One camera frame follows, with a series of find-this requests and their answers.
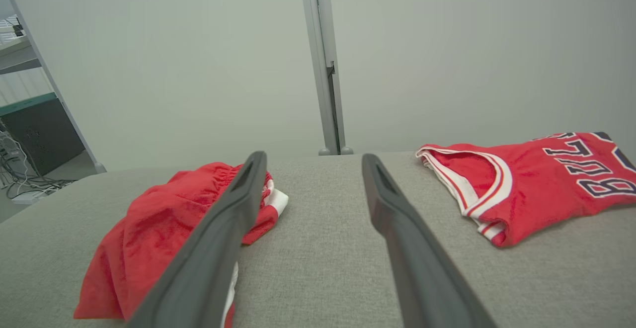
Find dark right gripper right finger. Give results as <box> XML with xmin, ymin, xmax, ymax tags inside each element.
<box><xmin>361</xmin><ymin>153</ymin><xmax>498</xmax><ymax>328</ymax></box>

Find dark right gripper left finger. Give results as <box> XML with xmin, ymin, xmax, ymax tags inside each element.
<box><xmin>126</xmin><ymin>151</ymin><xmax>268</xmax><ymax>328</ymax></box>

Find red shorts with white bands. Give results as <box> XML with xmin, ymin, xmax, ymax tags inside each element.
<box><xmin>73</xmin><ymin>162</ymin><xmax>290</xmax><ymax>328</ymax></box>

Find red lettered jersey shirt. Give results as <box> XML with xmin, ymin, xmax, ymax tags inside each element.
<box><xmin>415</xmin><ymin>131</ymin><xmax>636</xmax><ymax>248</ymax></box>

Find white power strip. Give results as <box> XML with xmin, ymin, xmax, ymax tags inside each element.
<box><xmin>11</xmin><ymin>190</ymin><xmax>48</xmax><ymax>205</ymax></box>

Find black cabinet with green top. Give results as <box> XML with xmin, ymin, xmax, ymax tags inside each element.
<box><xmin>0</xmin><ymin>93</ymin><xmax>86</xmax><ymax>177</ymax></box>

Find grey shelf unit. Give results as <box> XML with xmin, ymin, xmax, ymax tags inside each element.
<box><xmin>0</xmin><ymin>15</ymin><xmax>43</xmax><ymax>75</ymax></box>

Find tangled floor cables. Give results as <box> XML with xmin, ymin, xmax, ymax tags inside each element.
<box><xmin>0</xmin><ymin>132</ymin><xmax>75</xmax><ymax>204</ymax></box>

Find grey metal partition post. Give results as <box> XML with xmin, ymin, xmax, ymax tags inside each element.
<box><xmin>297</xmin><ymin>0</ymin><xmax>354</xmax><ymax>156</ymax></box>

